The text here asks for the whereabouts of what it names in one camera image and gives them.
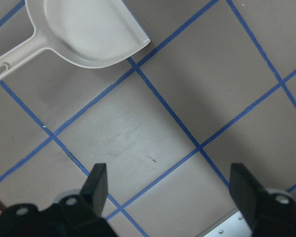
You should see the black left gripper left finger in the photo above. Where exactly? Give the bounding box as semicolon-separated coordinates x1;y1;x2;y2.
0;163;117;237

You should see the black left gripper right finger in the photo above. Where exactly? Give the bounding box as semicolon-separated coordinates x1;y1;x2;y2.
229;163;296;237

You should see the white plastic dustpan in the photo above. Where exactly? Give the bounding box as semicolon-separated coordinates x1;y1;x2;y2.
0;0;150;81

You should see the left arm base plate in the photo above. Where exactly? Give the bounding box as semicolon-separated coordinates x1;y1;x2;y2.
197;208;252;237

